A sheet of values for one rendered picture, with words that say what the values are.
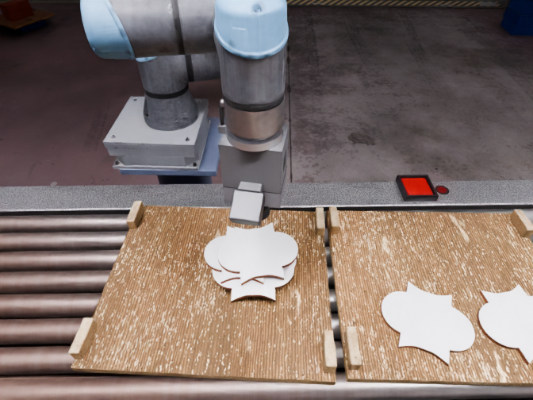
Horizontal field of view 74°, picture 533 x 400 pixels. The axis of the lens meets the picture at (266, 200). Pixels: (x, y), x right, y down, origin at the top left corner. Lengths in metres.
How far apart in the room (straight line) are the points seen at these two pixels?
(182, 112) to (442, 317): 0.76
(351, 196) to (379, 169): 1.58
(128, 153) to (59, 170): 1.68
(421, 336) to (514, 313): 0.17
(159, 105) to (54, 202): 0.34
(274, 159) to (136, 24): 0.22
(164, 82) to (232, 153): 0.52
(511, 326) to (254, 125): 0.54
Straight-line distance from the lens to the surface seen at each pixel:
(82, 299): 0.75
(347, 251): 0.73
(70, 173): 2.62
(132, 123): 1.07
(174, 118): 1.00
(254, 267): 0.64
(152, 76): 0.96
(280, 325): 0.63
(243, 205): 0.48
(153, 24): 0.48
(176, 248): 0.74
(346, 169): 2.38
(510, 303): 0.77
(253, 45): 0.39
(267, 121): 0.43
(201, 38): 0.48
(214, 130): 1.15
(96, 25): 0.49
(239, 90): 0.41
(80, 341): 0.66
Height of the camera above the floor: 1.51
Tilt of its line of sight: 45 degrees down
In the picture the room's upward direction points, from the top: straight up
